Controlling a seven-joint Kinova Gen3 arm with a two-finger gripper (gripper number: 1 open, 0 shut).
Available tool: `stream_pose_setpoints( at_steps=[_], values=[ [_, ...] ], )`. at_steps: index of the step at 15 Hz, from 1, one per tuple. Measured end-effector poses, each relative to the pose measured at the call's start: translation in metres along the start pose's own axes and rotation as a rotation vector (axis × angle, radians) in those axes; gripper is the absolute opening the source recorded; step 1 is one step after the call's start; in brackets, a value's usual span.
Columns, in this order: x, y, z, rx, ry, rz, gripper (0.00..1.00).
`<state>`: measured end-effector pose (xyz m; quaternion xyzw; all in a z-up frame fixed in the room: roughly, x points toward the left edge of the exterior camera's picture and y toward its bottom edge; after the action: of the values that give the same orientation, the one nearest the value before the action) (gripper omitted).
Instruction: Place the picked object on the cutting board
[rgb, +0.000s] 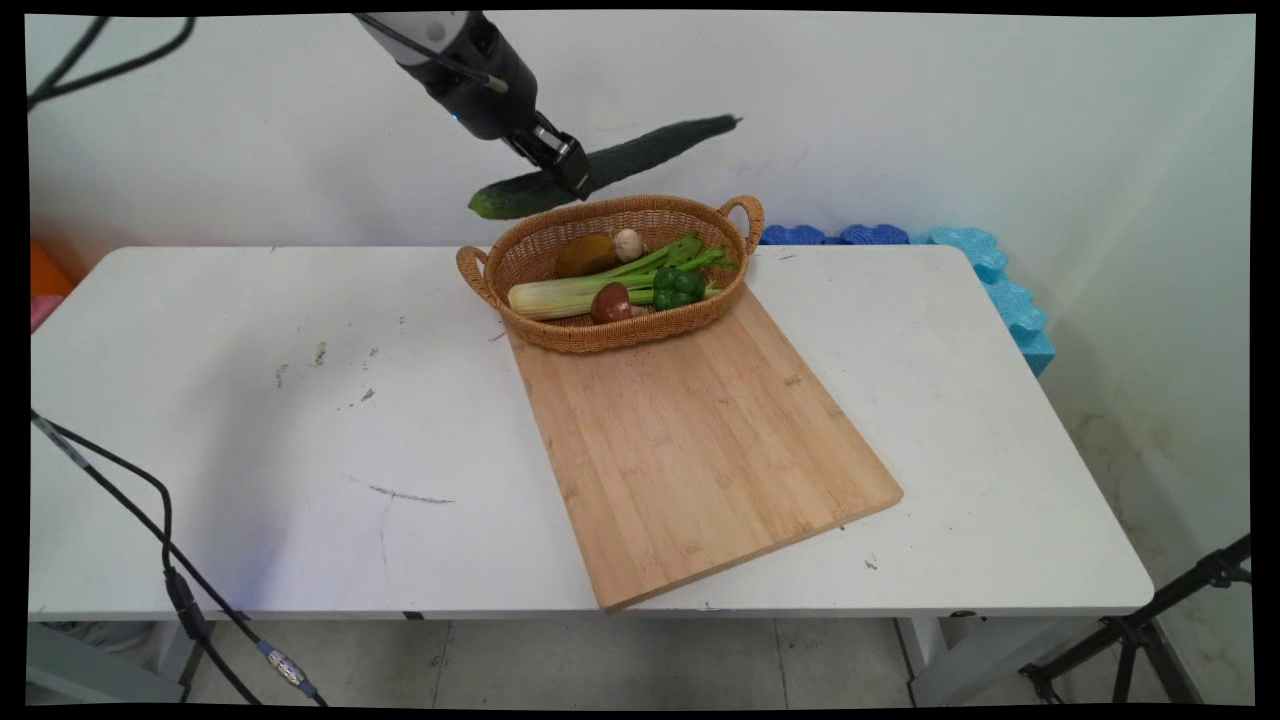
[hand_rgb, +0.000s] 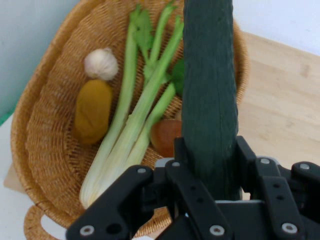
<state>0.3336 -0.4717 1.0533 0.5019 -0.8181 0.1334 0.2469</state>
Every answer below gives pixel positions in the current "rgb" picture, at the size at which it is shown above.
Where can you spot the pink object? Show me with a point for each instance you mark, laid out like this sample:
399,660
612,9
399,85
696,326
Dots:
42,312

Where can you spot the green celery stalk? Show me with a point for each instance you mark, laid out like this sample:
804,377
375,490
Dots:
560,296

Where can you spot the dark blue foam mat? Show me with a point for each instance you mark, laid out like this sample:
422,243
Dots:
792,236
873,235

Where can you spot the woven wicker basket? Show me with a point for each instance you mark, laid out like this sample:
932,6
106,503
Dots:
600,338

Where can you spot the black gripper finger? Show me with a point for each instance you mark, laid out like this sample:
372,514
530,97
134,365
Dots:
565,155
525,148

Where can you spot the black tripod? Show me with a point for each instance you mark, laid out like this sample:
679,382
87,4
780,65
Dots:
1130,630

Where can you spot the orange object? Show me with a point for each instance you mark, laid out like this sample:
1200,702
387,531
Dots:
48,272

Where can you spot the yellow-brown potato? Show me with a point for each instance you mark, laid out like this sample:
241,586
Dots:
585,256

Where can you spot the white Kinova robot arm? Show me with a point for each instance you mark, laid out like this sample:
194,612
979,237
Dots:
420,28

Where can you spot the bamboo cutting board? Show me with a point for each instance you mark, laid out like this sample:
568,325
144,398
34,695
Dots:
690,450

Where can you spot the white table leg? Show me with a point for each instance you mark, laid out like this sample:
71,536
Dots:
100,665
960,665

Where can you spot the green bell pepper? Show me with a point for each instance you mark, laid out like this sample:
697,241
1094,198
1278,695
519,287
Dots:
678,287

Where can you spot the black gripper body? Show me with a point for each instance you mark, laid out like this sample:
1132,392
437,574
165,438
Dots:
490,95

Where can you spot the white garlic bulb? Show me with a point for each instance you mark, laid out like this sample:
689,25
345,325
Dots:
628,244

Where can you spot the light blue foam mat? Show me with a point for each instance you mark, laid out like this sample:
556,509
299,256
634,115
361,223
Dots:
1010,300

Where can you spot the brown round vegetable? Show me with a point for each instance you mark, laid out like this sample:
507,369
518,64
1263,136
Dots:
610,303

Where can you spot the dark green cucumber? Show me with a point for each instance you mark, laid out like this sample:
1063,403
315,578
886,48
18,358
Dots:
650,150

